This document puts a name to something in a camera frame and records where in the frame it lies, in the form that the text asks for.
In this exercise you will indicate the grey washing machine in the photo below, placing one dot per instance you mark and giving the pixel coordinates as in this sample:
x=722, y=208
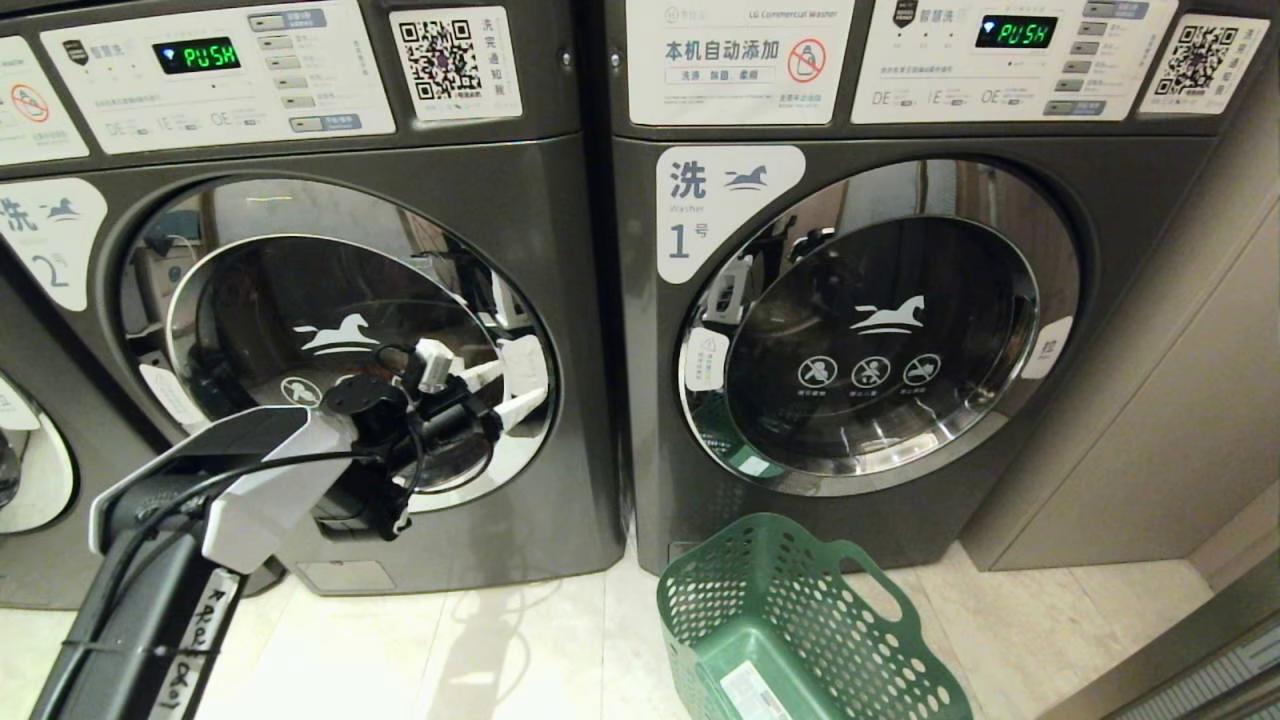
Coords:
x=640, y=450
x=90, y=560
x=590, y=300

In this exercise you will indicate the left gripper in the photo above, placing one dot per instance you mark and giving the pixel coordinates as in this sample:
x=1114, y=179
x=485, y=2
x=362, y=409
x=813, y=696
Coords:
x=450, y=435

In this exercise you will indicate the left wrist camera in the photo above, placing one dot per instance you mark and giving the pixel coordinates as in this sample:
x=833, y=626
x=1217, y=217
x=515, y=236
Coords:
x=435, y=362

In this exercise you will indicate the grey cabinet side panel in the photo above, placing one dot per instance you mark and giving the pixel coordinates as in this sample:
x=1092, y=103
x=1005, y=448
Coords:
x=1150, y=400

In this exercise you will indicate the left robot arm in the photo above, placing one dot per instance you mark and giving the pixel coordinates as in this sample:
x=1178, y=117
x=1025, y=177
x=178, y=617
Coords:
x=255, y=495

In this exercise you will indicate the green plastic laundry basket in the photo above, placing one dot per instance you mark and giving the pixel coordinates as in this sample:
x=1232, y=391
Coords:
x=800, y=640

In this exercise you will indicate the round chrome washing machine door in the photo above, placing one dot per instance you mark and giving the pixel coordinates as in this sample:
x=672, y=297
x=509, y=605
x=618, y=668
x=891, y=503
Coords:
x=35, y=480
x=880, y=400
x=260, y=290

